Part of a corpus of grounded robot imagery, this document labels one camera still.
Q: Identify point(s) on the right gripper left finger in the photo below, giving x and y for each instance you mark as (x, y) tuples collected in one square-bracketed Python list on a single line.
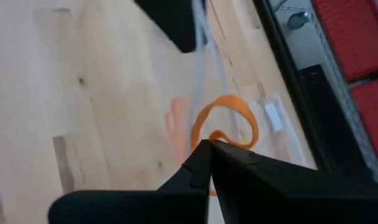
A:
[(130, 208)]

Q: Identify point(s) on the grey rack caster wheel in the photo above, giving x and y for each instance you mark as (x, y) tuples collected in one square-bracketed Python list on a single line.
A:
[(297, 20)]

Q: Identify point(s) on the black aluminium table frame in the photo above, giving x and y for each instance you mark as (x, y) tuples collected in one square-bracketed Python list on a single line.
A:
[(279, 46)]

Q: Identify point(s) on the red plastic bin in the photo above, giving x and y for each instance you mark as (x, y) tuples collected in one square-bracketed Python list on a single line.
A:
[(375, 124), (357, 31)]

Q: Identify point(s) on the orange rubber band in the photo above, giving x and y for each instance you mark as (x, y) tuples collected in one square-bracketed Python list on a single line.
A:
[(229, 99)]

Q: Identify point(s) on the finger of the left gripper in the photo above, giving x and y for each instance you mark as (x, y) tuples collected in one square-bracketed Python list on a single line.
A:
[(176, 18)]

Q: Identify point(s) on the clear plastic zip bag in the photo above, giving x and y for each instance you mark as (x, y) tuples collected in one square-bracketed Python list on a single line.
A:
[(273, 116)]

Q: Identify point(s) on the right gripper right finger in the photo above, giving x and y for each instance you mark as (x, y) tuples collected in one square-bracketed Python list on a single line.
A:
[(301, 199)]

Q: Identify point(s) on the black perforated box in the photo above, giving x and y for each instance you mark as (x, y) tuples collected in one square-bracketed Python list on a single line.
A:
[(329, 118)]

